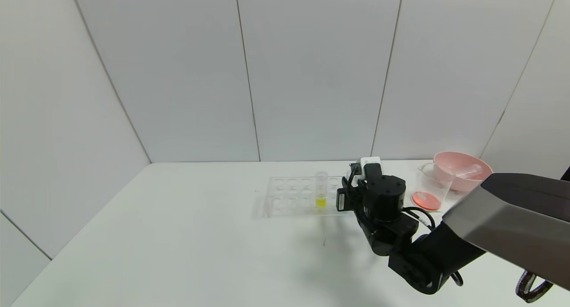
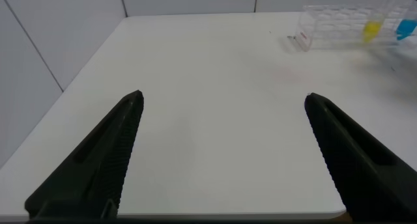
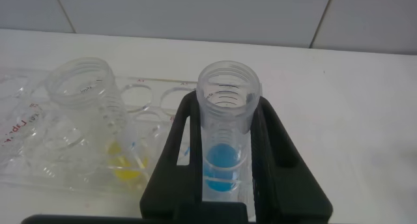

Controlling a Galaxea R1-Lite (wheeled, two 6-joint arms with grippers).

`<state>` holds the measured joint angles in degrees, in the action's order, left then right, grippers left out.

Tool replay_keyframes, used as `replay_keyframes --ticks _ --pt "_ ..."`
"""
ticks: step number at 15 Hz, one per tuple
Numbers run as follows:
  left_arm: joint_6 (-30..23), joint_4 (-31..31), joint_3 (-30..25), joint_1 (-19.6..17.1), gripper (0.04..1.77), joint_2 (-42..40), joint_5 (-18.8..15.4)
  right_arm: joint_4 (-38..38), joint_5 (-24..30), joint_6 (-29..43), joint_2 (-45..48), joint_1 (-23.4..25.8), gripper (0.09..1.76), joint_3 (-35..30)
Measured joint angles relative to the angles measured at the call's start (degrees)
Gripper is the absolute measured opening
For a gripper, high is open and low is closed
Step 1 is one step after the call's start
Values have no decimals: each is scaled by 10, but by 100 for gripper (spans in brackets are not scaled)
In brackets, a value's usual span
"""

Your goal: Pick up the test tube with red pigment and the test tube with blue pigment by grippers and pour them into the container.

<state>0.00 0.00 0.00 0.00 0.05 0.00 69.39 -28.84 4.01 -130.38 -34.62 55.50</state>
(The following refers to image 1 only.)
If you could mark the clear glass beaker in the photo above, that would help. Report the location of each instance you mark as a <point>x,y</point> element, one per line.
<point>427,200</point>

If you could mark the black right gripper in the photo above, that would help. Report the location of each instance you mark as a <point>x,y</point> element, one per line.
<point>341,199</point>

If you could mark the pink bowl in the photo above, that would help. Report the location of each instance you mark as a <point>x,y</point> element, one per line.
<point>449,162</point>

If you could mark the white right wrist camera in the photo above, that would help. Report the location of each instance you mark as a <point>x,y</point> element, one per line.
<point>368,162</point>

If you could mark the yellow pigment test tube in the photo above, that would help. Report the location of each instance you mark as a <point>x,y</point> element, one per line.
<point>320,202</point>

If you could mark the clear acrylic test tube rack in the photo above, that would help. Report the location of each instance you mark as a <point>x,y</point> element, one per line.
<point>294,202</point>

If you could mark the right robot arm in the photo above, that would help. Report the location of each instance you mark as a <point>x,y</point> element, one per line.
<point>512,218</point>

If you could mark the red pigment test tube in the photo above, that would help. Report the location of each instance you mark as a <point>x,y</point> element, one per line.
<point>470,171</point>

